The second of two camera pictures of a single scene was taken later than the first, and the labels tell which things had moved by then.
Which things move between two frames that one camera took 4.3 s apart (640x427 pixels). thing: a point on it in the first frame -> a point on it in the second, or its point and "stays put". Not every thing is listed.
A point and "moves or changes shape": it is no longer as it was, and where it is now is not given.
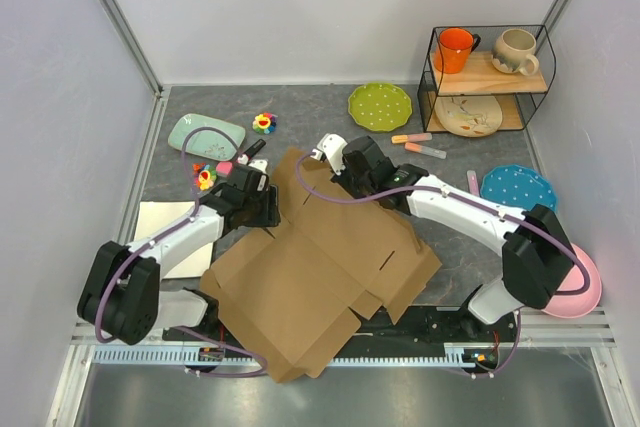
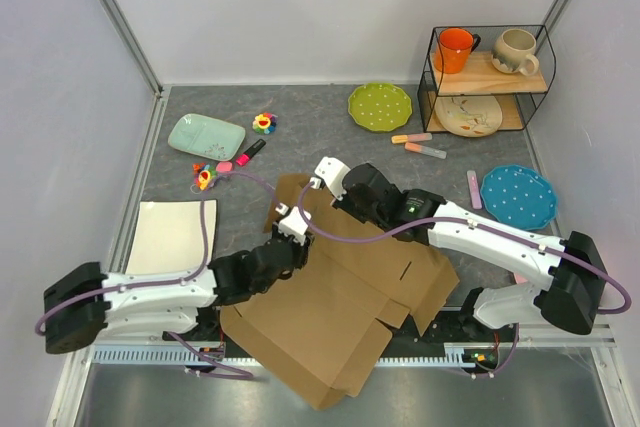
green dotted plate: (379, 106) stays put
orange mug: (453, 49) stays put
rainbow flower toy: (265, 123) stays put
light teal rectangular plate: (208, 143) stays put
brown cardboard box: (296, 294) moves or changes shape
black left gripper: (270, 216) -> (302, 252)
